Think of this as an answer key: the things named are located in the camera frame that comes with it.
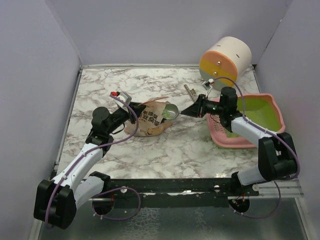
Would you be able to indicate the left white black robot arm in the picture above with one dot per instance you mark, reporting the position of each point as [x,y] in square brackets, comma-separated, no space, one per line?
[57,200]

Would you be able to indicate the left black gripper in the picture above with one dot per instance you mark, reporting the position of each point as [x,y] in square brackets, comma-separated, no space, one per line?
[137,107]

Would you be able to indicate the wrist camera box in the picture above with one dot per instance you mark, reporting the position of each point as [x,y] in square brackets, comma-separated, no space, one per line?
[122,99]
[208,86]

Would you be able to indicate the grey metal litter scoop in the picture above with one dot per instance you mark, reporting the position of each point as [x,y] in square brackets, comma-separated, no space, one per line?
[173,108]

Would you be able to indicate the pink cat litter bag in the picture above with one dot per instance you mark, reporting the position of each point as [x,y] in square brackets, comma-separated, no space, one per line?
[151,122]

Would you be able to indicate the round pastel drawer cabinet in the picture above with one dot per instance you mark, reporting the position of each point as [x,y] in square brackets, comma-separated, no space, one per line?
[229,57]

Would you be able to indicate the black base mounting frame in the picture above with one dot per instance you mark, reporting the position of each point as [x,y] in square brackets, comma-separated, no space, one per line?
[169,193]

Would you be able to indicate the green litter pellets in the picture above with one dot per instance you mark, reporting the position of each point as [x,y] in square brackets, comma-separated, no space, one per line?
[166,114]

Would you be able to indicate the metal bag sealing clip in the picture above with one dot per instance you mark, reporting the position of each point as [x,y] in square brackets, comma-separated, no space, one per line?
[191,92]

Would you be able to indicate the pink green litter box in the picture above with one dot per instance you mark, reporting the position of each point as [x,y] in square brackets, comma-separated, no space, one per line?
[261,108]

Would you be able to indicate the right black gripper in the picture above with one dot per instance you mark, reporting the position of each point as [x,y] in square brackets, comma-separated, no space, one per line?
[196,109]

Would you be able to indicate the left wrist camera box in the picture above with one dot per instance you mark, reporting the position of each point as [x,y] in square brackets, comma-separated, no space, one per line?
[122,99]

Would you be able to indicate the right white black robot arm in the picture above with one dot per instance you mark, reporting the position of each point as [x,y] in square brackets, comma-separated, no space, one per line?
[277,158]

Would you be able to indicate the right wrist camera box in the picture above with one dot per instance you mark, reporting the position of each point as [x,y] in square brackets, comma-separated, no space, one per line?
[208,86]

